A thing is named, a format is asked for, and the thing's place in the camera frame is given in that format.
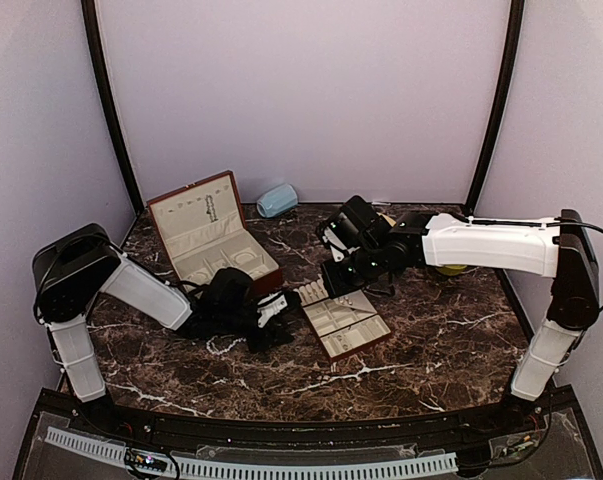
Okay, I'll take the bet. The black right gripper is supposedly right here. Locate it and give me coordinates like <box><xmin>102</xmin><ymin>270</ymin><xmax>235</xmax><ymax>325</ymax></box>
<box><xmin>319</xmin><ymin>244</ymin><xmax>386</xmax><ymax>299</ymax></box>

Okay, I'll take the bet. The white pearl necklace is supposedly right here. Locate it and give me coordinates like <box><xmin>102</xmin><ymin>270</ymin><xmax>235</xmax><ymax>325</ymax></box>
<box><xmin>205</xmin><ymin>333</ymin><xmax>250</xmax><ymax>356</ymax></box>

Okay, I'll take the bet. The red earring tray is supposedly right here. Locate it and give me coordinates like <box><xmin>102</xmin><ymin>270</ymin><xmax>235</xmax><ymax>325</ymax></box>
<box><xmin>295</xmin><ymin>278</ymin><xmax>391</xmax><ymax>364</ymax></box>

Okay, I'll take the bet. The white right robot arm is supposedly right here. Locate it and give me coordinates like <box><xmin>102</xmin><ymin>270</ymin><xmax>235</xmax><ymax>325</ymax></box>
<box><xmin>316</xmin><ymin>195</ymin><xmax>603</xmax><ymax>434</ymax></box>

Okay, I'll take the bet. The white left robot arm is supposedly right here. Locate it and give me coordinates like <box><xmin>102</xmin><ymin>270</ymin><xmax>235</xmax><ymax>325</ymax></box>
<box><xmin>31</xmin><ymin>223</ymin><xmax>301</xmax><ymax>436</ymax></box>

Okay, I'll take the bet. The red wooden jewelry box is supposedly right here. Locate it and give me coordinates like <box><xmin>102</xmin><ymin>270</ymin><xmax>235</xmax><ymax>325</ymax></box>
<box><xmin>148</xmin><ymin>171</ymin><xmax>283</xmax><ymax>296</ymax></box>

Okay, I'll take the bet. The silver bangle left compartment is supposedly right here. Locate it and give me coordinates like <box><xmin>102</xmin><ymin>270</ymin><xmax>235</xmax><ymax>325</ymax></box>
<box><xmin>186</xmin><ymin>268</ymin><xmax>210</xmax><ymax>285</ymax></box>

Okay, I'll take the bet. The silver bangle compartment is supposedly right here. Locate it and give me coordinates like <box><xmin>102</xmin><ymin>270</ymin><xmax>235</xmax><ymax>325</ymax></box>
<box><xmin>248</xmin><ymin>268</ymin><xmax>267</xmax><ymax>280</ymax></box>
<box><xmin>186</xmin><ymin>268</ymin><xmax>210</xmax><ymax>285</ymax></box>
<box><xmin>232</xmin><ymin>250</ymin><xmax>257</xmax><ymax>265</ymax></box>

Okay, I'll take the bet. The cream ceramic plate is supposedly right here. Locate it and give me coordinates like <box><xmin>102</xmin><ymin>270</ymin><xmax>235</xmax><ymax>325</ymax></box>
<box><xmin>378</xmin><ymin>213</ymin><xmax>396</xmax><ymax>226</ymax></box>

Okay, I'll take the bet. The silver bangle right compartment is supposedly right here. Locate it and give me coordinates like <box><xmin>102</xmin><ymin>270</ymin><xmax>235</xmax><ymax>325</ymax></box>
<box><xmin>248</xmin><ymin>268</ymin><xmax>267</xmax><ymax>280</ymax></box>

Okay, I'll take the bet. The silver bangle back compartment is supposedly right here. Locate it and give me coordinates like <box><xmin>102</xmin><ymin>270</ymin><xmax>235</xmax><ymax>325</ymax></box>
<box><xmin>232</xmin><ymin>250</ymin><xmax>257</xmax><ymax>265</ymax></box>

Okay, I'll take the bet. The green small bowl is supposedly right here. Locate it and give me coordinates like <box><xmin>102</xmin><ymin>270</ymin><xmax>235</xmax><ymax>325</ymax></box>
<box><xmin>435</xmin><ymin>264</ymin><xmax>468</xmax><ymax>277</ymax></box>

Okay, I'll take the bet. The light blue cup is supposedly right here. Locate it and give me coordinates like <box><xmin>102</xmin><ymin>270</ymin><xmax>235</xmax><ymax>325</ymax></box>
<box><xmin>256</xmin><ymin>184</ymin><xmax>298</xmax><ymax>218</ymax></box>

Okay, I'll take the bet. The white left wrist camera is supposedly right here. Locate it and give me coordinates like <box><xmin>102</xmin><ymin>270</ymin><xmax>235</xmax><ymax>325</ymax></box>
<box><xmin>256</xmin><ymin>290</ymin><xmax>301</xmax><ymax>328</ymax></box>

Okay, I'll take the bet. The white slotted cable duct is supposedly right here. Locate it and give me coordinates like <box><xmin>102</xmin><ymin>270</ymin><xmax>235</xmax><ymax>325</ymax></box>
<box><xmin>44</xmin><ymin>427</ymin><xmax>458</xmax><ymax>479</ymax></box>

